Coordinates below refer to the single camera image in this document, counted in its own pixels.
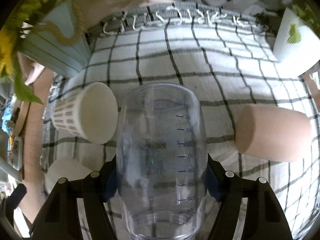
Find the plain white cup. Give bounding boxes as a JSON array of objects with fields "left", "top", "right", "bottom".
[{"left": 44, "top": 158, "right": 92, "bottom": 193}]

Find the pink cup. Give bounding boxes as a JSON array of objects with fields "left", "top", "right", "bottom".
[{"left": 235, "top": 105, "right": 312, "bottom": 163}]

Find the light blue ribbed vase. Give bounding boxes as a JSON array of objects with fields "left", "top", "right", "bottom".
[{"left": 20, "top": 0, "right": 91, "bottom": 78}]

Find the black white checkered cloth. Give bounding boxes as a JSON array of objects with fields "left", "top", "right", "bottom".
[{"left": 41, "top": 2, "right": 319, "bottom": 239}]

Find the clear plastic measuring cup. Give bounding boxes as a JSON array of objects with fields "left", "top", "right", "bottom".
[{"left": 116, "top": 83, "right": 207, "bottom": 239}]

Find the sunflower bouquet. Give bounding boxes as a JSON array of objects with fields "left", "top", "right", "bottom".
[{"left": 1, "top": 0, "right": 64, "bottom": 103}]

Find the white patterned paper cup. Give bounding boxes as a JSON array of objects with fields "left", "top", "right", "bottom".
[{"left": 52, "top": 82, "right": 118, "bottom": 145}]

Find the green potted plant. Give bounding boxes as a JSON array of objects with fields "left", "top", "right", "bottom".
[{"left": 254, "top": 4, "right": 319, "bottom": 46}]

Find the white plant pot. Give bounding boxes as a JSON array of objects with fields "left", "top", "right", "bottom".
[{"left": 273, "top": 8, "right": 319, "bottom": 77}]

